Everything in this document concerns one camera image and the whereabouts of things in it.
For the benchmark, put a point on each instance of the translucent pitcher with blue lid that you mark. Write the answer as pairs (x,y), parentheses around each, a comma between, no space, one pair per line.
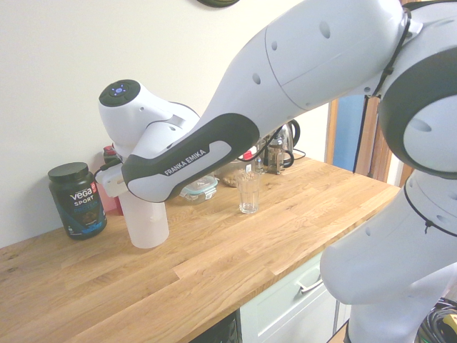
(146,225)

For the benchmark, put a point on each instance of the clear glass mug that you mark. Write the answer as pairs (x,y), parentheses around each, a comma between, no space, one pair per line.
(260,164)

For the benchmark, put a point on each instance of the pale cabinet drawer front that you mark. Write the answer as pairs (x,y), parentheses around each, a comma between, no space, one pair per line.
(285,311)

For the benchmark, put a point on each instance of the glass container with teal clips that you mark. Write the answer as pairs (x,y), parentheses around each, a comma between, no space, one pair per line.
(200,189)

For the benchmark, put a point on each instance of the black dishwasher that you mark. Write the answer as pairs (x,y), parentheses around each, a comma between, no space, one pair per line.
(225,330)

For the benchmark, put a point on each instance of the clear container of nuts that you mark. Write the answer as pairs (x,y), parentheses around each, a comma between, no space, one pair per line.
(232,175)

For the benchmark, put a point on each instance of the steel electric kettle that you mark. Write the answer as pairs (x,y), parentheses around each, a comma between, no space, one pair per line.
(291,134)

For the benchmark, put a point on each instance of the black round wall clock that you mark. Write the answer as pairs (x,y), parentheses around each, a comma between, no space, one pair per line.
(218,3)

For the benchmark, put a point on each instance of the white container with red valve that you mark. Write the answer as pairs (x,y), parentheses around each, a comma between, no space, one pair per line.
(247,155)

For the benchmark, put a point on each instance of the glass French press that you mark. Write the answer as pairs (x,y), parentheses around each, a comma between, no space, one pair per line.
(278,159)

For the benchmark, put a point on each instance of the clear drinking glass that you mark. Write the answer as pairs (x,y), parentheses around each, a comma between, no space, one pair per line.
(249,193)

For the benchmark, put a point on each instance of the wooden door frame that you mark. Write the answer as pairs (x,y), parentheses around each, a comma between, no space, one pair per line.
(371,143)

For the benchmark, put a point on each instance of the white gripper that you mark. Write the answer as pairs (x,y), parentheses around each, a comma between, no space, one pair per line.
(110,182)

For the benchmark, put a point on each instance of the black Vega protein tub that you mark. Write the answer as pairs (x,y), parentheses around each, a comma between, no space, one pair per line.
(80,207)

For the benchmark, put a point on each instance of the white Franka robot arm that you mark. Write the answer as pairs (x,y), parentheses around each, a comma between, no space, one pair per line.
(285,89)

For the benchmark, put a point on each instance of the red water bottle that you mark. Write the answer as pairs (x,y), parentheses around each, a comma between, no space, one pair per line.
(107,203)

